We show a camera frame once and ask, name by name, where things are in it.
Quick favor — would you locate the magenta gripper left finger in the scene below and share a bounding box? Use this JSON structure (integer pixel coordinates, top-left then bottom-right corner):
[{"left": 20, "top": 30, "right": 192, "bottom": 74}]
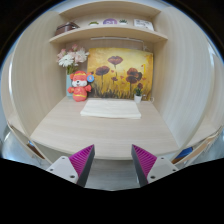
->
[{"left": 47, "top": 145, "right": 95, "bottom": 187}]

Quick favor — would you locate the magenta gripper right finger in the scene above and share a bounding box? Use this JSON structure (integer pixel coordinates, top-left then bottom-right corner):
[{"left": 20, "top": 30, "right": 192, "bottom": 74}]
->
[{"left": 131, "top": 145, "right": 178, "bottom": 187}]

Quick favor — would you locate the cream folded towel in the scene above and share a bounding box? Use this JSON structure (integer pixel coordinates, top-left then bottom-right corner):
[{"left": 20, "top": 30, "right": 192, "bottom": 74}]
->
[{"left": 80, "top": 99, "right": 141, "bottom": 119}]

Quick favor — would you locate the right wooden chair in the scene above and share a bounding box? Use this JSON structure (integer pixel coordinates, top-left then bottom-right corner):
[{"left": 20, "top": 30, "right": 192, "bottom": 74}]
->
[{"left": 171, "top": 127, "right": 223, "bottom": 166}]

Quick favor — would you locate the wooden chair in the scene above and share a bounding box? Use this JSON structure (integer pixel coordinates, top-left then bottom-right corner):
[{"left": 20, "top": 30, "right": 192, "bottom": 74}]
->
[
  {"left": 8, "top": 125, "right": 50, "bottom": 168},
  {"left": 171, "top": 127, "right": 223, "bottom": 166}
]

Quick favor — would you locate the left wooden chair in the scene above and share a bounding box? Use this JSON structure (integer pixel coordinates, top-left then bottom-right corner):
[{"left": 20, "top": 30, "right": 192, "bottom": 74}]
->
[{"left": 8, "top": 125, "right": 50, "bottom": 168}]

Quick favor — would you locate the small potted plant white pot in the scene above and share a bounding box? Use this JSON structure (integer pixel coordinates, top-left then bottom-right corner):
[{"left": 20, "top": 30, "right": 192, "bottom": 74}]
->
[{"left": 134, "top": 83, "right": 143, "bottom": 103}]

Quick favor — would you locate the light blue vase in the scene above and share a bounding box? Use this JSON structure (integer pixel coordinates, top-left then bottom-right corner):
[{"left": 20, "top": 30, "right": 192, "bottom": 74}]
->
[{"left": 66, "top": 74, "right": 73, "bottom": 97}]

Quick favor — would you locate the red plush toy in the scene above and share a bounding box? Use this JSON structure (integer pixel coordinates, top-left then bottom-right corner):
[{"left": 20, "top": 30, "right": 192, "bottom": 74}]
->
[{"left": 67, "top": 71, "right": 94, "bottom": 102}]

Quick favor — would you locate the poppy flower painting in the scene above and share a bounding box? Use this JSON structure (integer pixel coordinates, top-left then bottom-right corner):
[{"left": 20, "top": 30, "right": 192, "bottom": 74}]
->
[{"left": 87, "top": 48, "right": 153, "bottom": 101}]

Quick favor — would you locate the pink white flower bouquet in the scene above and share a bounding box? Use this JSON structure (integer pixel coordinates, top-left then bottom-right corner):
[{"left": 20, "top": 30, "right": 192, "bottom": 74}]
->
[{"left": 57, "top": 44, "right": 89, "bottom": 75}]

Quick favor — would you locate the wooden shelf board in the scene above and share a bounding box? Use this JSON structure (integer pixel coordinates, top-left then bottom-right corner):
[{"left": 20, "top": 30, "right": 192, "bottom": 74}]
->
[{"left": 49, "top": 25, "right": 168, "bottom": 43}]

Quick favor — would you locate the white card on shelf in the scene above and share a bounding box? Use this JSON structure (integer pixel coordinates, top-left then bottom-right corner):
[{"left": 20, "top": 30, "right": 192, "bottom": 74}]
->
[{"left": 134, "top": 19, "right": 154, "bottom": 31}]

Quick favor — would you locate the small green plant left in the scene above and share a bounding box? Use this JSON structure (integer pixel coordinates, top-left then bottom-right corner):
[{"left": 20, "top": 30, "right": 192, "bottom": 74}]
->
[{"left": 89, "top": 21, "right": 99, "bottom": 26}]

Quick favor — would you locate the small green plant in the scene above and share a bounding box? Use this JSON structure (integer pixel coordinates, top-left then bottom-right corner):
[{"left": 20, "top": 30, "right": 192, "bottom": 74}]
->
[
  {"left": 89, "top": 21, "right": 99, "bottom": 26},
  {"left": 119, "top": 19, "right": 128, "bottom": 25}
]

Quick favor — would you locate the purple round plate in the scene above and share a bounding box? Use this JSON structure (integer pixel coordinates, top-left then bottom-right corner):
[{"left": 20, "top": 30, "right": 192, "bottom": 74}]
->
[{"left": 103, "top": 18, "right": 118, "bottom": 25}]

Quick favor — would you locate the small green plant right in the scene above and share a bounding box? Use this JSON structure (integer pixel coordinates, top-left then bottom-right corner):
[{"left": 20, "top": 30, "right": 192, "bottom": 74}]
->
[{"left": 119, "top": 19, "right": 128, "bottom": 25}]

